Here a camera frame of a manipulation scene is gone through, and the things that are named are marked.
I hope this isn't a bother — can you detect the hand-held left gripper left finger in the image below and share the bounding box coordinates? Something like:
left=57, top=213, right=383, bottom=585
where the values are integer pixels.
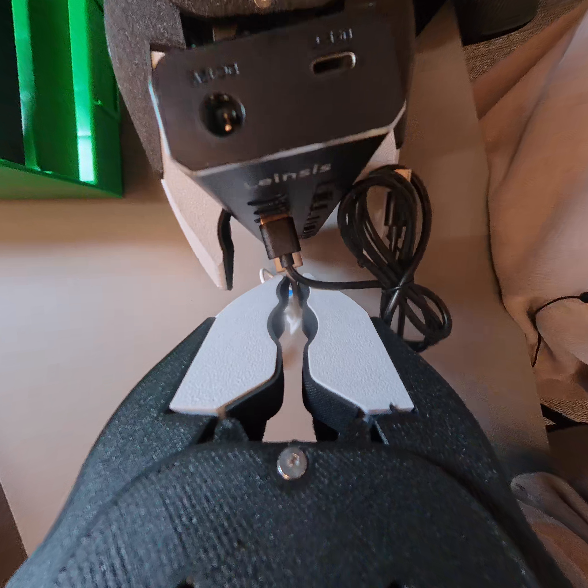
left=169, top=275, right=285, bottom=443

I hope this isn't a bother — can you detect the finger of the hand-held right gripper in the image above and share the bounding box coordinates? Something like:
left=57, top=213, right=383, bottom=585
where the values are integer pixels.
left=161, top=164, right=236, bottom=291
left=363, top=110, right=408, bottom=178

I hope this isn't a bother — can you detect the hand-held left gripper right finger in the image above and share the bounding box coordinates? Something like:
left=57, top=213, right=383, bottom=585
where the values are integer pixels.
left=301, top=284, right=416, bottom=443

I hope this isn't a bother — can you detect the green plastic bin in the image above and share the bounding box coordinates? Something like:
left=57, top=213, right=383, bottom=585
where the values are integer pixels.
left=0, top=0, right=124, bottom=199

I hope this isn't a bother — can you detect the black usb cable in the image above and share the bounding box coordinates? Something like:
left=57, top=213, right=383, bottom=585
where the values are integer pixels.
left=258, top=164, right=453, bottom=353

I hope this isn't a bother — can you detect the black usb hub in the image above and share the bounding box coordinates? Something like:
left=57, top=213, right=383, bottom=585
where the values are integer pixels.
left=149, top=14, right=409, bottom=244

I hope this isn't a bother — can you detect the black pouch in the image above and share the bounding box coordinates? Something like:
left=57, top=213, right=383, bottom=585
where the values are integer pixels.
left=452, top=0, right=538, bottom=47

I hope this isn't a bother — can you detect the thin black cord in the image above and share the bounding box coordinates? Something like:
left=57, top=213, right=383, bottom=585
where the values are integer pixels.
left=530, top=291, right=588, bottom=368

